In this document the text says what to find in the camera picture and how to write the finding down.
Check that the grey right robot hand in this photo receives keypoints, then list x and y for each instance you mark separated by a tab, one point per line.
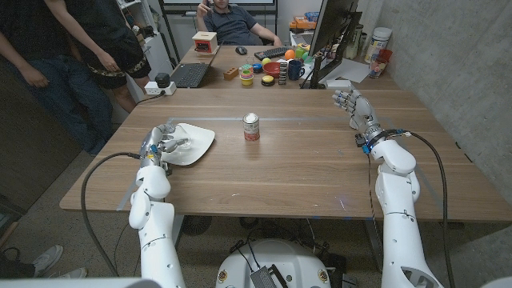
362	110

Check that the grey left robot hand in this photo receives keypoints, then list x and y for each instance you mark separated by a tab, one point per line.
154	138

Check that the clear plastic bottle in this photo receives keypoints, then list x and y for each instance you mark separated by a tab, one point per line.
186	132

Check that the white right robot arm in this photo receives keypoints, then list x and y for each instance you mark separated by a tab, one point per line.
400	216

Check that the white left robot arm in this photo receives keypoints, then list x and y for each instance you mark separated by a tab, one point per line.
156	224

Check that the white paper plate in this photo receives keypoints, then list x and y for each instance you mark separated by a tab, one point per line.
200	144

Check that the red white soup can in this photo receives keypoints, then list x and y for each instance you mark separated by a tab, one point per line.
251	127

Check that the small white box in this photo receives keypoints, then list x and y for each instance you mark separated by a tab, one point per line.
336	84

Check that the white paper sheet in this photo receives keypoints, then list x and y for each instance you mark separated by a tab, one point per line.
352	70

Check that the white power strip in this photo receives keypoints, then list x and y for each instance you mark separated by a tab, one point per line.
150	89

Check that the black power adapter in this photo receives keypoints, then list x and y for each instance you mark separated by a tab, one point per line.
162	79

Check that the white cylindrical canister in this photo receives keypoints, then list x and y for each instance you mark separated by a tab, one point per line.
378	42

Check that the black laptop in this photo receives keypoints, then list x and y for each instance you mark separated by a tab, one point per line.
190	75

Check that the dark blue mug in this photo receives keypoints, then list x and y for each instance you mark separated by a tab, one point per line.
295	70

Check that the white shelf unit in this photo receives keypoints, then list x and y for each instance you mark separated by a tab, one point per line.
160	52

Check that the black striped block stack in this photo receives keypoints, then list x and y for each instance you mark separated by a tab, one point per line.
283	74

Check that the black computer monitor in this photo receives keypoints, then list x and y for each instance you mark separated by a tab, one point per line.
332	24

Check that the orange ball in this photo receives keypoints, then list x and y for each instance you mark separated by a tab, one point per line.
289	54

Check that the red bowl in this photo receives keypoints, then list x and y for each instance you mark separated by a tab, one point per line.
273	69

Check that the yellow black disc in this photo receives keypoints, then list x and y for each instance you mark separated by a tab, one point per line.
268	80

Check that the orange toy brick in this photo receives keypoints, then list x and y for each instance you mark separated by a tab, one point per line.
230	73

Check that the black keyboard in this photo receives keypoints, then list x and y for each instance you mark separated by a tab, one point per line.
274	53

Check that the orange boxes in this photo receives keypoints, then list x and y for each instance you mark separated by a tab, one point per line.
302	23

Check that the yellow green ball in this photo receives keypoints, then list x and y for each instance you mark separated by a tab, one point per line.
266	61

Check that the person in black shorts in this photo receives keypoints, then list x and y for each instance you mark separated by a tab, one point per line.
108	40

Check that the stacked colourful cups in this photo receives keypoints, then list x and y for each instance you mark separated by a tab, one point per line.
246	78

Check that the person in blue jeans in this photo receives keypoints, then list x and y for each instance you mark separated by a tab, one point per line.
60	80

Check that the white red wooden box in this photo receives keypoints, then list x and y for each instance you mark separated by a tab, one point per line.
205	40

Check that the blue round lid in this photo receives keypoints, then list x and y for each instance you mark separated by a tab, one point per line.
258	68

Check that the black computer mouse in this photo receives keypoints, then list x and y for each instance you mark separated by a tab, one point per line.
241	50

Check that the seated person in blue polo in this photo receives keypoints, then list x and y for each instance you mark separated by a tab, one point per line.
234	26

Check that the grey sneaker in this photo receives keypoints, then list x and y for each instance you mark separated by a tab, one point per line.
48	258
72	274

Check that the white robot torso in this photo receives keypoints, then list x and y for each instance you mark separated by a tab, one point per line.
276	256

